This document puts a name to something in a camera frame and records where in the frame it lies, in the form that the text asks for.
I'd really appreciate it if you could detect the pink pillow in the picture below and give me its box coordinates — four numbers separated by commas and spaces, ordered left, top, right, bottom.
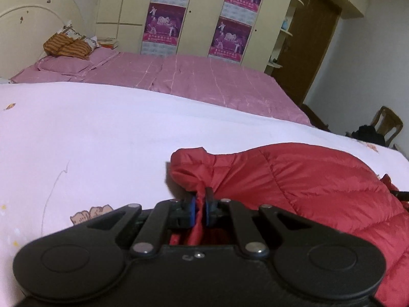
36, 56, 93, 75

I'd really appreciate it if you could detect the lower right purple poster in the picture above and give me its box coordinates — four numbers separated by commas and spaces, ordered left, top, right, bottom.
208, 17, 252, 63

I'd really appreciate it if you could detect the red puffer jacket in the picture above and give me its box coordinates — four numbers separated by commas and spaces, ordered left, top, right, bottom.
169, 143, 408, 306

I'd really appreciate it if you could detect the lower left purple poster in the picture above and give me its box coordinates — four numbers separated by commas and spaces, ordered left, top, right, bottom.
141, 3, 186, 56

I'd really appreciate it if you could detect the brown wooden door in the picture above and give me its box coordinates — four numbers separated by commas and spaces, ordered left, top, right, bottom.
272, 0, 341, 106

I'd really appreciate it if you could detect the orange striped folded cloth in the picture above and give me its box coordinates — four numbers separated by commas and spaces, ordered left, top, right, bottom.
43, 32, 93, 60

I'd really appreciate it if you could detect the pink checked bed cover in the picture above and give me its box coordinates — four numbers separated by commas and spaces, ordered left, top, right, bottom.
11, 47, 311, 125

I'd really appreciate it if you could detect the wooden chair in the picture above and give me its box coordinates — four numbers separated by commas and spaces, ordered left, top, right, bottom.
371, 106, 403, 147

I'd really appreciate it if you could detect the yellow wardrobe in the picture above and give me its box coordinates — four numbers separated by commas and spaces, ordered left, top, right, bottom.
96, 0, 369, 71

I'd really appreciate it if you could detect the floral pillow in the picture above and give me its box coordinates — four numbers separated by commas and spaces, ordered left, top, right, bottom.
58, 21, 100, 50

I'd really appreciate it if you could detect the white floral bed sheet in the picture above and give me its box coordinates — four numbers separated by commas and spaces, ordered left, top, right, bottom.
1, 82, 408, 306

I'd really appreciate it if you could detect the cream round headboard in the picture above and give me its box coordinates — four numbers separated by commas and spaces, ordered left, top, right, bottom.
0, 0, 86, 79

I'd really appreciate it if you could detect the black bag on chair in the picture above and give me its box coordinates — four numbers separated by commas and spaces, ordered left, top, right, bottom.
351, 125, 385, 146

